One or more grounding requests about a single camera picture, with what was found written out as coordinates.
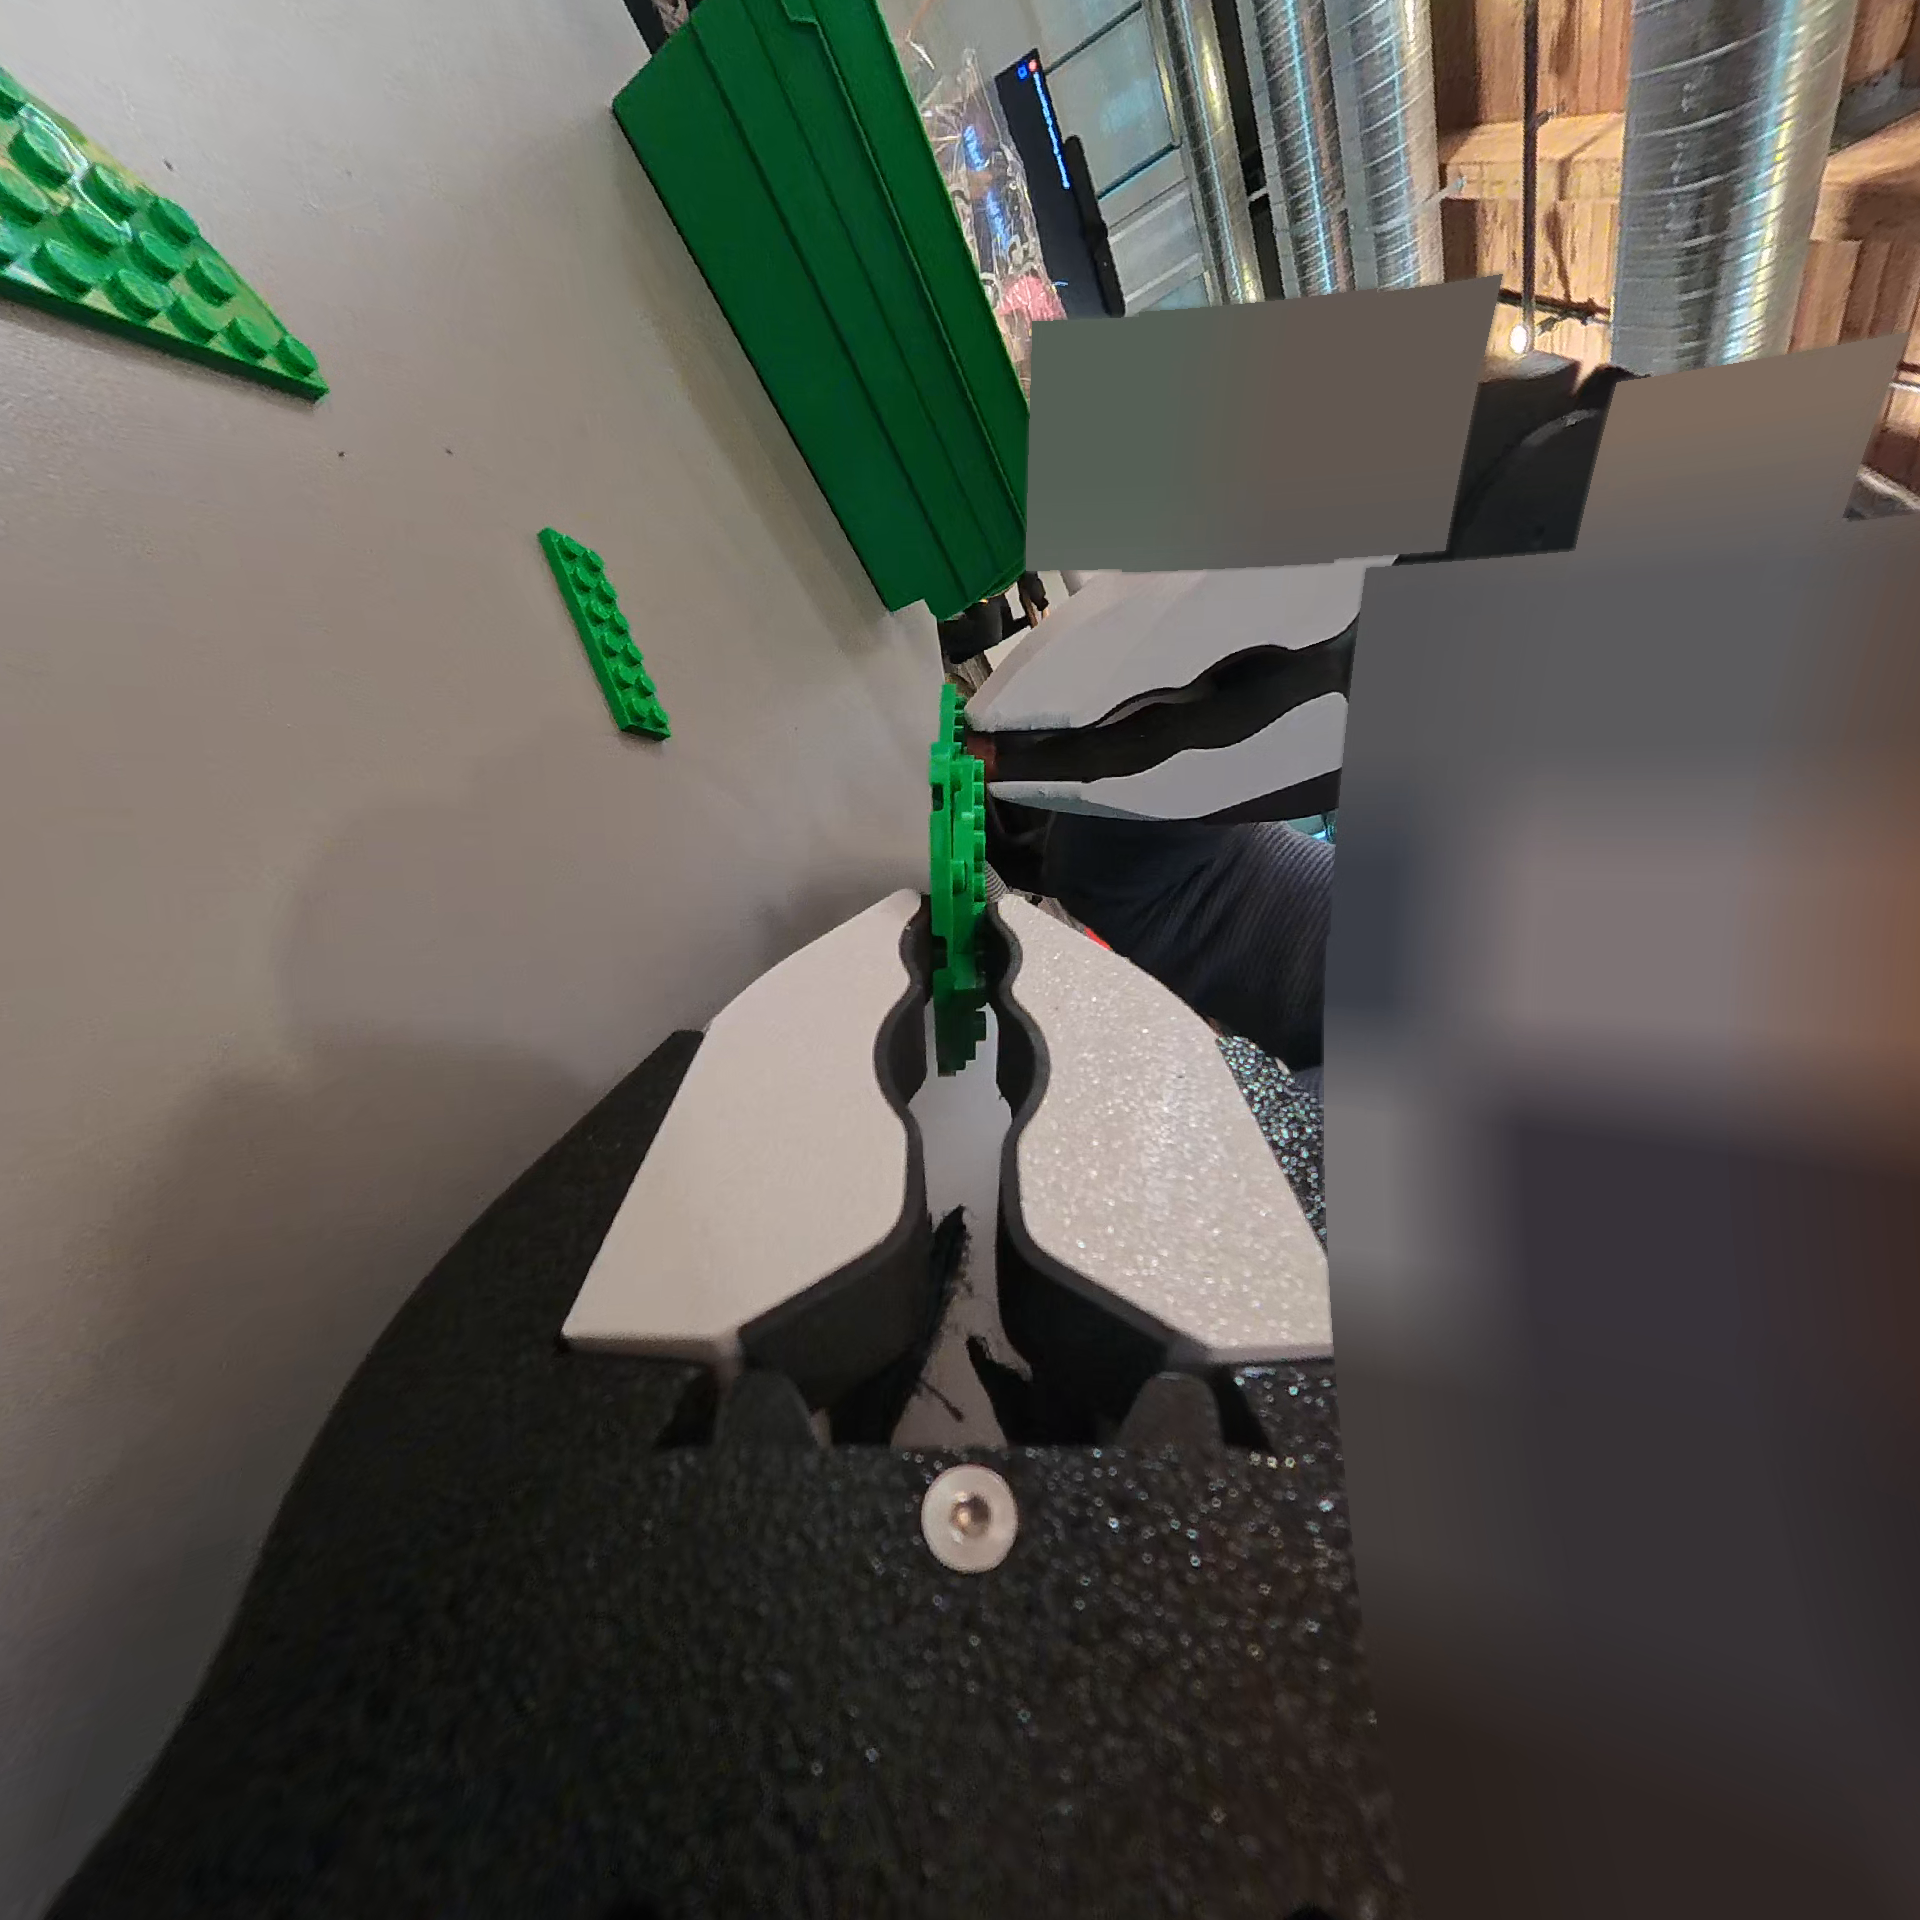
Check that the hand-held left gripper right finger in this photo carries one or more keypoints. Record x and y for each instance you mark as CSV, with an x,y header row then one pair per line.
x,y
1170,1184

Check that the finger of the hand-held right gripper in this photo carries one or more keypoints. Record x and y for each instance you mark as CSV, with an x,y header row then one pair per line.
x,y
1214,773
1184,639

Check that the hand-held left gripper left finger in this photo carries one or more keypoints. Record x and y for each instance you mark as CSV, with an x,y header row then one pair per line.
x,y
750,1170

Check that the green lego plate assembly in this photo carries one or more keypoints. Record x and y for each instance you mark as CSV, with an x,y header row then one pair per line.
x,y
960,885

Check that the person's right forearm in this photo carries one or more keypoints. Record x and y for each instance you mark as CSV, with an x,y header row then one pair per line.
x,y
1200,930

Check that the green long lego plate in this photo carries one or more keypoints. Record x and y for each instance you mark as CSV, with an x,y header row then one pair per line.
x,y
608,639

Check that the green half-round lego plate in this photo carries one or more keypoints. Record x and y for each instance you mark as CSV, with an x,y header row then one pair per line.
x,y
136,253

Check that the black monitor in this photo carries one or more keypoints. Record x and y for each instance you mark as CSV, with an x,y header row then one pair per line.
x,y
1073,195

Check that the green stacked storage bins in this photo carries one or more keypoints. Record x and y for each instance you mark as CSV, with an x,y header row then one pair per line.
x,y
826,300

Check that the silver ventilation duct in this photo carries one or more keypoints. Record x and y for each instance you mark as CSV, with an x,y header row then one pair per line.
x,y
1335,136
1734,181

